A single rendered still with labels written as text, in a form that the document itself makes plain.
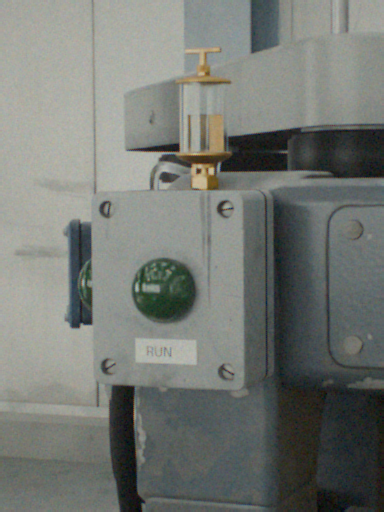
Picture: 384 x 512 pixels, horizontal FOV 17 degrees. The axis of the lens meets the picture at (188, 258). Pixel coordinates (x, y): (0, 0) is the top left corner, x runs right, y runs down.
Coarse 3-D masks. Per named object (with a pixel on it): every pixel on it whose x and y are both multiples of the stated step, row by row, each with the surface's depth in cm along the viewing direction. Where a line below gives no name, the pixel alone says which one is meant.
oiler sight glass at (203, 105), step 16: (192, 96) 66; (208, 96) 66; (224, 96) 66; (192, 112) 66; (208, 112) 66; (224, 112) 66; (192, 128) 66; (208, 128) 66; (224, 128) 66; (192, 144) 66; (208, 144) 66; (224, 144) 66
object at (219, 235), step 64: (128, 192) 60; (192, 192) 58; (256, 192) 60; (128, 256) 60; (192, 256) 59; (256, 256) 59; (128, 320) 60; (192, 320) 59; (256, 320) 59; (128, 384) 60; (192, 384) 59
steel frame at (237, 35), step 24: (192, 0) 564; (216, 0) 560; (240, 0) 556; (264, 0) 594; (192, 24) 565; (216, 24) 561; (240, 24) 557; (264, 24) 594; (192, 48) 565; (240, 48) 557; (264, 48) 595
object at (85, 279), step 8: (88, 264) 62; (80, 272) 62; (88, 272) 62; (80, 280) 62; (88, 280) 61; (80, 288) 62; (88, 288) 61; (80, 296) 62; (88, 296) 62; (88, 304) 62
